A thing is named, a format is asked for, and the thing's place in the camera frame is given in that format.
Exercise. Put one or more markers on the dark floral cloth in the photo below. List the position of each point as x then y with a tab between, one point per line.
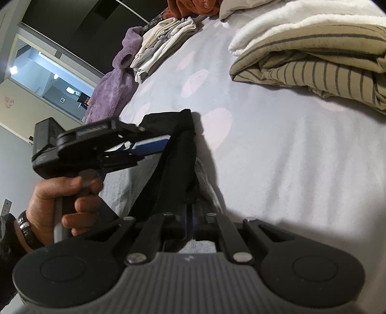
150	24

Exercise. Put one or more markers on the white folded garment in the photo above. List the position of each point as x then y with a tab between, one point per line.
150	63

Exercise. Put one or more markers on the metal wall bracket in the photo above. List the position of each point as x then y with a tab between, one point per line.
6	208

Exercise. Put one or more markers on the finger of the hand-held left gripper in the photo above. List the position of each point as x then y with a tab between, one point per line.
120	161
150	144

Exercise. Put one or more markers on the person's left hand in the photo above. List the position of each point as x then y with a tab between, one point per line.
42	208

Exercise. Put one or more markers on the rust fleece garment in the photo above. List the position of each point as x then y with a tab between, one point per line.
196	6

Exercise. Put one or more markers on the olive striped folded garment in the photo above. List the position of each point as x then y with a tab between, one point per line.
316	78

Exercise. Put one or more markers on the polka dot bed sheet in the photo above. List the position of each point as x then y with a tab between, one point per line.
271	151

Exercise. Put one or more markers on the person's left forearm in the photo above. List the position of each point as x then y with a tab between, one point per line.
9	256

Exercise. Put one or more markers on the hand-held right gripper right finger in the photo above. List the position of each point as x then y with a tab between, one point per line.
194	225

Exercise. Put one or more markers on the purple fleece garment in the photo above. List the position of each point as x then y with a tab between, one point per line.
111	90

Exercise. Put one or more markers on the black garment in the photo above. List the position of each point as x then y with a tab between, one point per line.
181	169

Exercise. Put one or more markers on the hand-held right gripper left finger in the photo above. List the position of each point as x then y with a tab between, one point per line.
178	225

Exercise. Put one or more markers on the black wardrobe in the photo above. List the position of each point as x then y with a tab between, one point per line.
75	27

